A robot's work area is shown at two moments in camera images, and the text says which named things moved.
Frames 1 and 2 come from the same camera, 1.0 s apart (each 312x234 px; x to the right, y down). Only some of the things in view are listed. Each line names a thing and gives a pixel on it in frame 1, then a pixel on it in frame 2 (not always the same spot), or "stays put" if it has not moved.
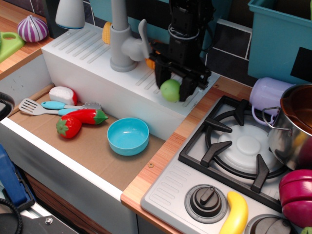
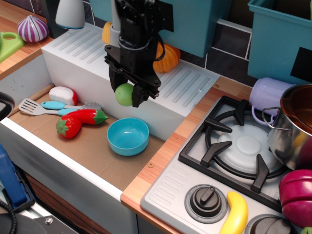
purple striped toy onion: (32, 29) stays put
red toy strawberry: (68, 127) stays put
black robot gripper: (184, 56) → (133, 61)
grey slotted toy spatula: (29, 107) stays put
